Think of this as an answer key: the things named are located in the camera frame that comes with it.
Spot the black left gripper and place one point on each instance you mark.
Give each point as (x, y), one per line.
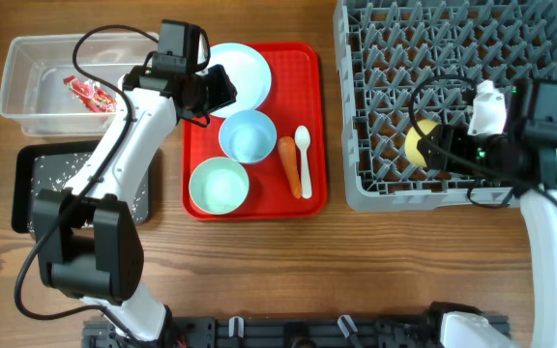
(225, 92)

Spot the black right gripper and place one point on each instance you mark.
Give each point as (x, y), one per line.
(443, 149)

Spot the yellow plastic cup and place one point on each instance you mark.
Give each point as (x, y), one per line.
(413, 139)

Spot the red snack wrapper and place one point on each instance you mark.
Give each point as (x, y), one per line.
(94, 98)

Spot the light blue bowl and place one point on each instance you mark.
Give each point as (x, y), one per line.
(248, 136)

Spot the green bowl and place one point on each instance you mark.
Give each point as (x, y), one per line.
(219, 186)

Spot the white rice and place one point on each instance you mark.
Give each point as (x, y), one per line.
(54, 171)

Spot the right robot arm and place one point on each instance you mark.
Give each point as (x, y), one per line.
(512, 138)

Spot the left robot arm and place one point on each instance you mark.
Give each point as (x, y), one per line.
(87, 245)

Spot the grey dishwasher rack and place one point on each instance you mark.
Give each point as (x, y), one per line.
(397, 59)

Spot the clear plastic waste bin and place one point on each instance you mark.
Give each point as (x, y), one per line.
(33, 92)

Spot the black waste tray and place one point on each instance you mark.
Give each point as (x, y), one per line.
(21, 214)

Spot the light blue plate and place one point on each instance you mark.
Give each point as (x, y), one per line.
(248, 71)

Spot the orange carrot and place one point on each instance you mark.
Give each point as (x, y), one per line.
(287, 155)

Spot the white plastic spoon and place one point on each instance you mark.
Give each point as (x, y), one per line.
(302, 141)

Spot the red serving tray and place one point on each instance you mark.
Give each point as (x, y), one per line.
(294, 100)

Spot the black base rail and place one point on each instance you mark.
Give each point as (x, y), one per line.
(418, 330)

